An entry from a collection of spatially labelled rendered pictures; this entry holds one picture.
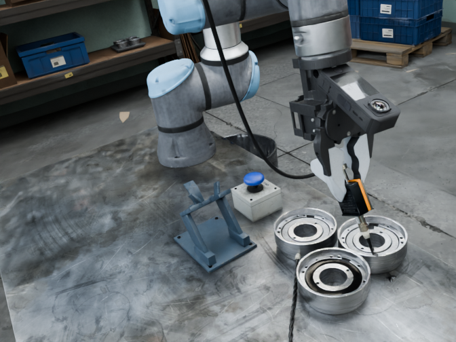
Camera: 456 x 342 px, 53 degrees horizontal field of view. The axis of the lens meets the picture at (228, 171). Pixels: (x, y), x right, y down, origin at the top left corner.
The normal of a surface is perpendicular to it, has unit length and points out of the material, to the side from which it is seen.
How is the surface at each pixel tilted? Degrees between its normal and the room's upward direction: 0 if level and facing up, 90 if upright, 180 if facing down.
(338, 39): 82
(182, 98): 90
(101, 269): 0
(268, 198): 90
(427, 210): 0
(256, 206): 90
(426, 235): 0
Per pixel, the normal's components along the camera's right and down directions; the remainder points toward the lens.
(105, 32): 0.51, 0.33
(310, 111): -0.86, 0.34
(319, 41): -0.33, 0.40
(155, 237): -0.15, -0.87
